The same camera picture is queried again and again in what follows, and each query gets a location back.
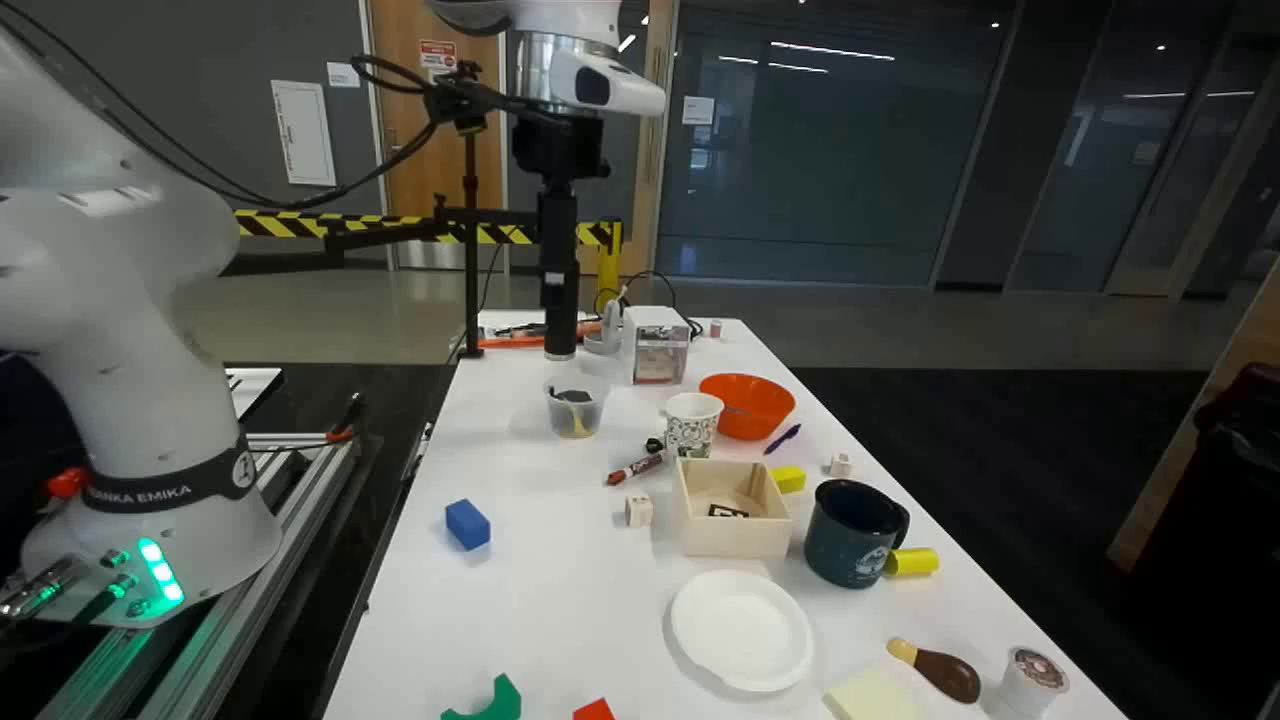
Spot orange plastic bowl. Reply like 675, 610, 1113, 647
695, 373, 798, 444

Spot brown toy drumstick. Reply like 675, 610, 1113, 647
882, 631, 985, 706

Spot blue rectangular block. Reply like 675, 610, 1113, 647
438, 494, 497, 552

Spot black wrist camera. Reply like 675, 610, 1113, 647
424, 56, 514, 132

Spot red capped marker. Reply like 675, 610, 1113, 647
605, 444, 672, 486

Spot pale yellow sticky notes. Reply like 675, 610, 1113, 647
818, 665, 930, 720

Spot wooden door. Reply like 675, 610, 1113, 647
362, 0, 511, 271

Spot black camera boom stand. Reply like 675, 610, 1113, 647
324, 77, 622, 365

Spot white picture toy block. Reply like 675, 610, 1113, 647
613, 486, 655, 533

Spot clear container with brown contents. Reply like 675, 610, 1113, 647
628, 319, 695, 387

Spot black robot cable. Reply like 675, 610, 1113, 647
0, 2, 451, 212

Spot dark green mug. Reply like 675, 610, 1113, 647
798, 476, 910, 593

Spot green arch block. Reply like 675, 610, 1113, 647
434, 672, 527, 720

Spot yellow cylinder block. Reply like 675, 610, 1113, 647
882, 544, 943, 584

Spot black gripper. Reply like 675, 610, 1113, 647
511, 111, 613, 271

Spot orange knob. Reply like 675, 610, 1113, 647
44, 462, 97, 509

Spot white paper sheet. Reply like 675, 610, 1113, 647
218, 365, 283, 424

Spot patterned paper cup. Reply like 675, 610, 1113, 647
658, 387, 726, 459

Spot white round plate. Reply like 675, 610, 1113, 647
664, 569, 814, 698

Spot white cup with brown lid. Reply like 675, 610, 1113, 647
985, 642, 1071, 720

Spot small clear empty cup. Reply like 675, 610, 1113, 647
578, 297, 632, 361

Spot yellow black barrier tape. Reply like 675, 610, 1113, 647
233, 204, 622, 252

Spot leaning wooden board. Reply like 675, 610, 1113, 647
1105, 262, 1280, 576

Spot red handled screwdriver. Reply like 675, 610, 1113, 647
324, 387, 367, 447

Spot light brown wooden box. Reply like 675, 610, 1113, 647
672, 454, 796, 562

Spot orange handled tool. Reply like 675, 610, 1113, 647
479, 324, 550, 354

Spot aluminium mounting rail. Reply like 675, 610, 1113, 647
34, 424, 362, 720

